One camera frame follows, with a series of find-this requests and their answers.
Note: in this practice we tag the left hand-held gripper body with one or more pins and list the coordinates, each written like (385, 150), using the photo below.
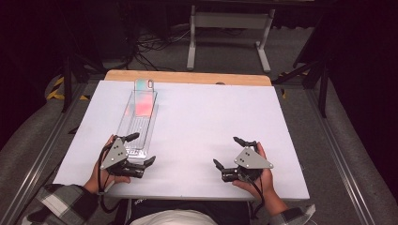
(116, 155)

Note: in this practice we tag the person's right hand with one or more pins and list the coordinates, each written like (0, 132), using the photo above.
(266, 184)

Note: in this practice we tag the black metal stand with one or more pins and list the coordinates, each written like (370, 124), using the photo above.
(322, 90)

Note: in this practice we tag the clear plastic packaging tray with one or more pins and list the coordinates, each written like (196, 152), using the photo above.
(139, 132)

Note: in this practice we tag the aluminium floor rail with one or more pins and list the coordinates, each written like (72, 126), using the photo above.
(338, 150)
(40, 159)

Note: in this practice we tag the white metal stand frame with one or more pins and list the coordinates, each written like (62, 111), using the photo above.
(230, 20)

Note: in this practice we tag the iridescent phone case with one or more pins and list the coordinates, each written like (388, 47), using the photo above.
(144, 100)

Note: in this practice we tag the black tripod stand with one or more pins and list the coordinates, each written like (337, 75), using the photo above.
(67, 81)

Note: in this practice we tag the person's left hand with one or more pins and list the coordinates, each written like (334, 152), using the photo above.
(94, 184)

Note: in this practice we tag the white board sheet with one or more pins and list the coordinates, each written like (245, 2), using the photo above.
(194, 125)

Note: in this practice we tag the person's torso and lap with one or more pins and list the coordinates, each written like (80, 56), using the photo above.
(175, 218)

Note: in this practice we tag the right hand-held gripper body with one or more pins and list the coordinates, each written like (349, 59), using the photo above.
(250, 161)

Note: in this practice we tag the wooden table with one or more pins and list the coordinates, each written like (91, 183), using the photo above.
(194, 77)

